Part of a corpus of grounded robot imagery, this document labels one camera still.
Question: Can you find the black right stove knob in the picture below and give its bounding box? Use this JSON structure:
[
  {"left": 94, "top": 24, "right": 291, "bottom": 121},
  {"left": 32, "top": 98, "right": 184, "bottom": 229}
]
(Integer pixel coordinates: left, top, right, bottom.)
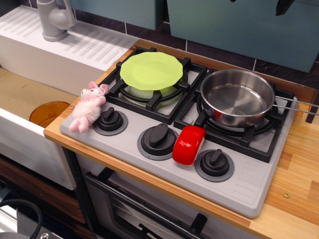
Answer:
[{"left": 194, "top": 149, "right": 235, "bottom": 183}]

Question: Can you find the black left stove knob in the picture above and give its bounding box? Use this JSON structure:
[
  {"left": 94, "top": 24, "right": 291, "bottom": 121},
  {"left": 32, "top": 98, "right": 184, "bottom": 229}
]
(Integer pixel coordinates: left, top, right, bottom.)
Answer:
[{"left": 94, "top": 107, "right": 128, "bottom": 136}]

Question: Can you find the black right burner grate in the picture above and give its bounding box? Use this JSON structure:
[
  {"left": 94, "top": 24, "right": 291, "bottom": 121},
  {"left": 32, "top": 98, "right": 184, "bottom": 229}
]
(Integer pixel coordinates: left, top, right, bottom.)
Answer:
[{"left": 173, "top": 80, "right": 295, "bottom": 162}]

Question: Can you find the stainless steel pan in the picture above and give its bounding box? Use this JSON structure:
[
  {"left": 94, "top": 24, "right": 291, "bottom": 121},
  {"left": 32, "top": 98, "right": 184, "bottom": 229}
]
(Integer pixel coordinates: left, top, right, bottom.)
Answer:
[{"left": 200, "top": 69, "right": 317, "bottom": 128}]

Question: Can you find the teal wall cabinet left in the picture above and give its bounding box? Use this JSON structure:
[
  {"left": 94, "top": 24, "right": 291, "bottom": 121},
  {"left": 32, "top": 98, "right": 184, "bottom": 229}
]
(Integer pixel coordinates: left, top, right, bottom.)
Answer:
[{"left": 70, "top": 0, "right": 164, "bottom": 30}]

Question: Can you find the grey toy stove top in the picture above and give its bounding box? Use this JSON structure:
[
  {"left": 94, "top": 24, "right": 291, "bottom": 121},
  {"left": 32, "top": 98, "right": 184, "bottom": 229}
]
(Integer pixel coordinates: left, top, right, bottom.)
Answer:
[{"left": 60, "top": 48, "right": 298, "bottom": 218}]

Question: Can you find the red salmon sushi toy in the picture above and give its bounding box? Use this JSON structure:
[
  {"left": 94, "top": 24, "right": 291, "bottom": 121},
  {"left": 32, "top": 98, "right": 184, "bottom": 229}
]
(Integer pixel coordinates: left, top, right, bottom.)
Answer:
[{"left": 172, "top": 125, "right": 206, "bottom": 166}]

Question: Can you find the white toy sink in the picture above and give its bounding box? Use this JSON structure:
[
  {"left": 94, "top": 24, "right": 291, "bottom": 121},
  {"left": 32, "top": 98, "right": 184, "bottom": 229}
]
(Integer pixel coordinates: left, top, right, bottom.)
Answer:
[{"left": 0, "top": 5, "right": 137, "bottom": 190}]

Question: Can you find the black middle stove knob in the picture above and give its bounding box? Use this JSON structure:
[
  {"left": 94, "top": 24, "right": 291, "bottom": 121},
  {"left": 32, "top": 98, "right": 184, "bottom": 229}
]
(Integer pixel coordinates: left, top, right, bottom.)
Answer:
[{"left": 137, "top": 123, "right": 178, "bottom": 161}]

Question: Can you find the black cable lower left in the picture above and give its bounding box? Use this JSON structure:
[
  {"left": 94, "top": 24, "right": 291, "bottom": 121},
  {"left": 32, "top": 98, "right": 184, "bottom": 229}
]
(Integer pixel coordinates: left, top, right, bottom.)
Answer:
[{"left": 0, "top": 198, "right": 43, "bottom": 239}]

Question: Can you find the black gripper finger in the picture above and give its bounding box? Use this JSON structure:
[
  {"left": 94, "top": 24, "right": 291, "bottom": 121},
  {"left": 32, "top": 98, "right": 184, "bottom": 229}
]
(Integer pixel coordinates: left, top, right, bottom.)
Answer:
[{"left": 275, "top": 0, "right": 294, "bottom": 16}]

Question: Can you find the orange plastic cup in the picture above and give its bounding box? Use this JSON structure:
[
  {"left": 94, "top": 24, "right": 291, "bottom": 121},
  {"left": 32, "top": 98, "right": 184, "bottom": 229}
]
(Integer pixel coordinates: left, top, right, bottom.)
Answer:
[{"left": 29, "top": 101, "right": 70, "bottom": 128}]

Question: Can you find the light green plastic plate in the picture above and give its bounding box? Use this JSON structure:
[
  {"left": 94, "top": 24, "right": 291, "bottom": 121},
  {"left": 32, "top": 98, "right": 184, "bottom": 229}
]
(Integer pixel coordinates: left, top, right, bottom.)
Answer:
[{"left": 120, "top": 52, "right": 183, "bottom": 91}]

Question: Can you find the black burner grate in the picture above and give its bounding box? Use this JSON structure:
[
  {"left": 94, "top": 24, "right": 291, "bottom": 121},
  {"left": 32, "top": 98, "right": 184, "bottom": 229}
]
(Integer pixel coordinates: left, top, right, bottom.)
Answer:
[
  {"left": 173, "top": 80, "right": 295, "bottom": 162},
  {"left": 102, "top": 47, "right": 207, "bottom": 124}
]

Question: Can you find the black stove knob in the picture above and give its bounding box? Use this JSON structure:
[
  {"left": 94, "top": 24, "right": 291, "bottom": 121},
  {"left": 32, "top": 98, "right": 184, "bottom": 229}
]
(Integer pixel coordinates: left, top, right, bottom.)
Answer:
[
  {"left": 137, "top": 123, "right": 178, "bottom": 161},
  {"left": 194, "top": 149, "right": 235, "bottom": 183},
  {"left": 94, "top": 107, "right": 128, "bottom": 136}
]

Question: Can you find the grey toy faucet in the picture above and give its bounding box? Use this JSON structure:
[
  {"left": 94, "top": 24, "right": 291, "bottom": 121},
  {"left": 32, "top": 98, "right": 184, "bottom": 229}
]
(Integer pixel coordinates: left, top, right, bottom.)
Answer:
[{"left": 36, "top": 0, "right": 76, "bottom": 42}]

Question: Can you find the toy oven door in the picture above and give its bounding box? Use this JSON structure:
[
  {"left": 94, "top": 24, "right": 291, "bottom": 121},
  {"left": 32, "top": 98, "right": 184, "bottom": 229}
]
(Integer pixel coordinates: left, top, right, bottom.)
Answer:
[{"left": 84, "top": 168, "right": 246, "bottom": 239}]

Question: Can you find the black left burner grate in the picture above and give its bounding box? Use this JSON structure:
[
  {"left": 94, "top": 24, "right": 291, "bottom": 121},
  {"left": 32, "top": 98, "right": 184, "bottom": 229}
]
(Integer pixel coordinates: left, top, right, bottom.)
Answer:
[{"left": 102, "top": 47, "right": 207, "bottom": 124}]

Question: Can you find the pink plush pig toy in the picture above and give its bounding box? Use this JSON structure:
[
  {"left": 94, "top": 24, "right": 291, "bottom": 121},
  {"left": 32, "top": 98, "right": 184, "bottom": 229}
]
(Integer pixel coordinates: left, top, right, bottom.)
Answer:
[{"left": 68, "top": 81, "right": 109, "bottom": 133}]

